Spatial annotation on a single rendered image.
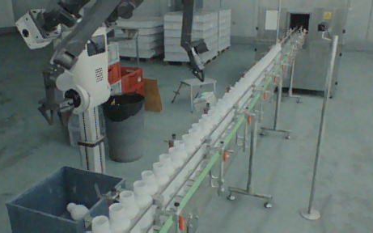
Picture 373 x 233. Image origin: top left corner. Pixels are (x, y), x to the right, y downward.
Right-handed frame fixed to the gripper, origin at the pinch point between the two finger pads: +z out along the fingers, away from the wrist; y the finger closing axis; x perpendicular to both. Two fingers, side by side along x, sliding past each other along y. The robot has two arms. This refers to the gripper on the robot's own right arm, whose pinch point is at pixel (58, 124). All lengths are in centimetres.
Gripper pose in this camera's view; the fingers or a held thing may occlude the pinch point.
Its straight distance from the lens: 131.9
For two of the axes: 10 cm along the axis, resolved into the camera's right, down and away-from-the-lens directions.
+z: -0.1, 9.4, 3.4
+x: 3.9, -3.1, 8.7
